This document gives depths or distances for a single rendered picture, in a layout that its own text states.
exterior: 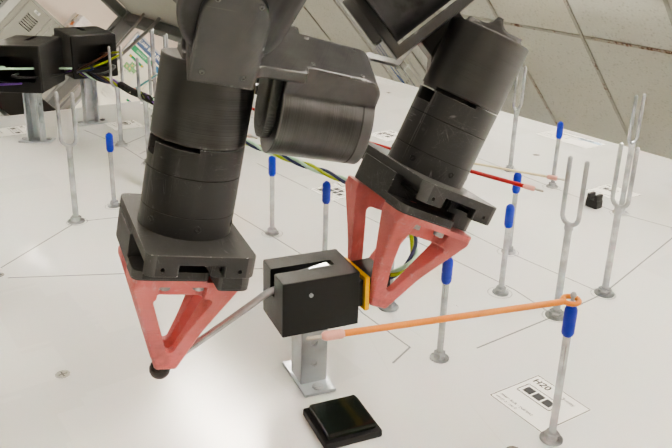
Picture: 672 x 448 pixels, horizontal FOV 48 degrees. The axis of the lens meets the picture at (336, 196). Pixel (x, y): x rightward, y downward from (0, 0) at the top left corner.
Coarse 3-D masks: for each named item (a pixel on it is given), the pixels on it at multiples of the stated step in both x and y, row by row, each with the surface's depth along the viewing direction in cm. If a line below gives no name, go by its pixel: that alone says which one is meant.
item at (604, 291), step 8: (616, 160) 65; (616, 168) 65; (632, 168) 64; (616, 176) 66; (632, 176) 64; (616, 184) 66; (632, 184) 64; (616, 208) 66; (624, 208) 65; (616, 216) 66; (616, 224) 66; (616, 232) 67; (616, 240) 67; (608, 248) 67; (608, 256) 67; (608, 264) 68; (608, 272) 68; (608, 280) 68; (600, 288) 69; (608, 288) 69; (600, 296) 68; (608, 296) 68
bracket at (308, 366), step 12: (300, 336) 53; (300, 348) 53; (312, 348) 53; (324, 348) 53; (288, 360) 57; (300, 360) 53; (312, 360) 53; (324, 360) 54; (288, 372) 55; (300, 372) 53; (312, 372) 54; (324, 372) 54; (300, 384) 54; (312, 384) 54; (324, 384) 54
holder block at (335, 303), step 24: (264, 264) 52; (288, 264) 52; (312, 264) 52; (336, 264) 52; (264, 288) 53; (288, 288) 49; (312, 288) 50; (336, 288) 51; (288, 312) 50; (312, 312) 51; (336, 312) 51; (288, 336) 51
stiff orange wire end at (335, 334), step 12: (552, 300) 45; (564, 300) 45; (576, 300) 46; (468, 312) 43; (480, 312) 44; (492, 312) 44; (504, 312) 44; (384, 324) 42; (396, 324) 42; (408, 324) 42; (420, 324) 42; (312, 336) 41; (324, 336) 41; (336, 336) 41
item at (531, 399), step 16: (528, 384) 55; (544, 384) 55; (512, 400) 53; (528, 400) 53; (544, 400) 53; (576, 400) 53; (528, 416) 51; (544, 416) 51; (560, 416) 51; (576, 416) 52
